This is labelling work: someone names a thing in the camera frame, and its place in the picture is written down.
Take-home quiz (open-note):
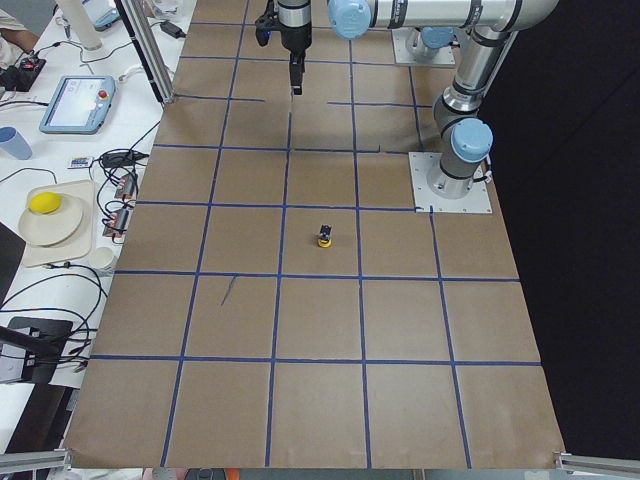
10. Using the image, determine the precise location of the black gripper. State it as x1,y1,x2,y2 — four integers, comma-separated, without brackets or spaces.
276,0,312,95

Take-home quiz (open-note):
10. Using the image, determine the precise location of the yellow push button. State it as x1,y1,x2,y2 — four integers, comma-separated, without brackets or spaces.
317,224,332,248

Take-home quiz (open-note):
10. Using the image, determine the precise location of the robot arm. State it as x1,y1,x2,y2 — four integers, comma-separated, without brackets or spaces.
405,26,455,59
327,0,557,200

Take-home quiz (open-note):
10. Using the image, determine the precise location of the black power adapter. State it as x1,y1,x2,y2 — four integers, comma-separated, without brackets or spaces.
159,20,186,39

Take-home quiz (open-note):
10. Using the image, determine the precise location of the teach pendant tablet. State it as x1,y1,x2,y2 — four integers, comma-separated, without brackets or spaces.
39,75,116,135

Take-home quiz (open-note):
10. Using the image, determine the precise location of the white paper cup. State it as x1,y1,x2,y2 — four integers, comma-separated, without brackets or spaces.
89,247,118,276

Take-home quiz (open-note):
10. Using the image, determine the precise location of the beige tray with plates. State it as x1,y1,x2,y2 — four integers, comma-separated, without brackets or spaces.
17,180,95,267

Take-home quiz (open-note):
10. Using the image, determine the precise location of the yellow lemon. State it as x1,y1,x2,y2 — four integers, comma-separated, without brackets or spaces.
28,191,62,215

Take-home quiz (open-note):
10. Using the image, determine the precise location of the light blue cup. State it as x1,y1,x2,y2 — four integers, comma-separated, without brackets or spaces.
0,127,32,160

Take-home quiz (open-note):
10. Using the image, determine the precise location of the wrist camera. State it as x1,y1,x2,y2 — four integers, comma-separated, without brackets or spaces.
254,0,277,47

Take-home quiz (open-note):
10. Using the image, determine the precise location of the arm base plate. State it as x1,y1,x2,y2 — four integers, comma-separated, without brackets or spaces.
409,152,492,214
392,27,456,68

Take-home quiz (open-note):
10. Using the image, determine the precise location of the aluminium frame post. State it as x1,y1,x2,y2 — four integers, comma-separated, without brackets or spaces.
115,0,175,104

